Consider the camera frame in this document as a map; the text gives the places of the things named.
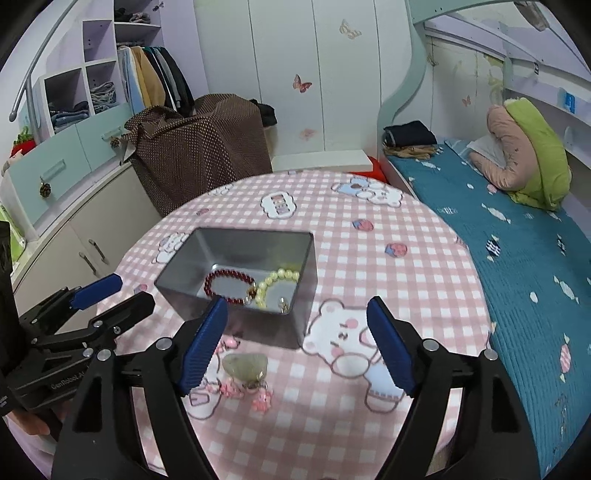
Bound pale green jade pendant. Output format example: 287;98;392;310
222;353;269;385

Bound person's left hand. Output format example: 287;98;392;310
7;409;50;436

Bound beige lower cabinet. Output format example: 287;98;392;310
12;164;160;314

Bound teal drawer cabinet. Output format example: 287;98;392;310
7;103;131;224

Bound pink checkered bear tablecloth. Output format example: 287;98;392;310
114;171;491;479

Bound silver metal tin box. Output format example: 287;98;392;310
155;227;318;350

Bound teal candy print bedsheet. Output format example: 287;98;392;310
389;140;590;479

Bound brown dotted fabric cover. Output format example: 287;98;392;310
124;94;271;217

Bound lilac open shelf unit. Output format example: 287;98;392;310
18;1;163;143

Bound grey metal handrail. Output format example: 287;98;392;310
1;1;79;123

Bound green blanket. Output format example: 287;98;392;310
504;97;572;212

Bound pink pillow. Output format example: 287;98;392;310
469;105;539;192

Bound folded tan clothes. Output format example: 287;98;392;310
383;145;438;160

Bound white board on stool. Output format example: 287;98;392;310
271;150;373;173

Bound hanging clothes row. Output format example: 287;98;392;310
117;45;194;117

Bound folded black clothes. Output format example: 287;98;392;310
382;120;437;148

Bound black garment behind cover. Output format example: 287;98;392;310
249;99;277;128

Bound white wardrobe doors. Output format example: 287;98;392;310
194;0;411;155

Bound dark red bead bracelet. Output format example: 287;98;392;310
203;269;257;305

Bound pale green bead bracelet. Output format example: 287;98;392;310
252;268;302;310

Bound teal bunk bed frame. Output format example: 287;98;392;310
375;0;591;167

